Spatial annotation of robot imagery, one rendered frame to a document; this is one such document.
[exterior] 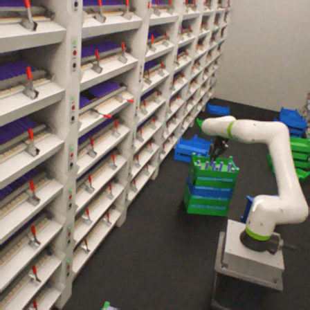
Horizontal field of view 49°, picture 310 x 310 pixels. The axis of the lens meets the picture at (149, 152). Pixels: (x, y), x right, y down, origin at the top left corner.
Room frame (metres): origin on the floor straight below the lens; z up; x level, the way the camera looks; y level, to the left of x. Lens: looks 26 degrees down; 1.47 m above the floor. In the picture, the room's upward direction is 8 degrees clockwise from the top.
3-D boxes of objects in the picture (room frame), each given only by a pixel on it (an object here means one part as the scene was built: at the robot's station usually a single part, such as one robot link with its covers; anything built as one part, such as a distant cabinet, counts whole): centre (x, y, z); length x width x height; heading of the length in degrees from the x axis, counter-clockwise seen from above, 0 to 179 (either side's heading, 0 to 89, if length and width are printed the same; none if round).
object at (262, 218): (1.38, -0.59, 0.54); 0.16 x 0.13 x 0.19; 109
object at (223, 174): (2.20, -0.47, 0.36); 0.30 x 0.20 x 0.08; 96
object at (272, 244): (1.36, -0.63, 0.42); 0.26 x 0.15 x 0.06; 73
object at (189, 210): (2.20, -0.47, 0.04); 0.30 x 0.20 x 0.08; 96
